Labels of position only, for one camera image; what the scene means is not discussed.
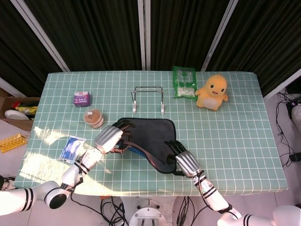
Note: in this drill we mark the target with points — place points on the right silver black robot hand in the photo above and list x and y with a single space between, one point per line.
185 160

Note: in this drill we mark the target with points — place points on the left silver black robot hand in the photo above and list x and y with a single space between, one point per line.
110 137

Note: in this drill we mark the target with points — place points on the dark grey cloth mat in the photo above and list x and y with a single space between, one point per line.
152 139

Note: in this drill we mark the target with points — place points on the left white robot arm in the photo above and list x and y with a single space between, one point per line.
47 186

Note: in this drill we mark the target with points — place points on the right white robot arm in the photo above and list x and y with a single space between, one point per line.
232 204

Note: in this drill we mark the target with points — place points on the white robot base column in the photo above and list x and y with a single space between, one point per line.
148 213

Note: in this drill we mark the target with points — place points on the clear round lidded container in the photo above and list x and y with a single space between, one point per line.
93 117

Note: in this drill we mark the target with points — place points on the green checked tablecloth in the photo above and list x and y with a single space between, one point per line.
223 146

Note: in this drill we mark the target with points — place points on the blue white wipes packet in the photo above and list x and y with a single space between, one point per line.
72 149

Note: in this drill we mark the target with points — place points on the purple small box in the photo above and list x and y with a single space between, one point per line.
82 99

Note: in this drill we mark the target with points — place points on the yellow plush duck toy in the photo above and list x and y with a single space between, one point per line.
212 93

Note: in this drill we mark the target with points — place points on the green plastic snack bag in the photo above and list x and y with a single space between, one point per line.
184 82

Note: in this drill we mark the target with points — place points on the yellow snack bag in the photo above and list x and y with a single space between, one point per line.
26 109

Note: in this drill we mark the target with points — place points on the white paper plate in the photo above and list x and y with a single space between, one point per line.
16 115

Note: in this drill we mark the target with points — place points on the yellow plastic rack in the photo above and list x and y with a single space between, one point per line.
13 142

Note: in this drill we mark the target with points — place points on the cardboard box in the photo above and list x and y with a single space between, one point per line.
16 110

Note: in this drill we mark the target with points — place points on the white metal frame post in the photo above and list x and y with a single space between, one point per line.
144 35
40 33
281 87
9 87
219 35

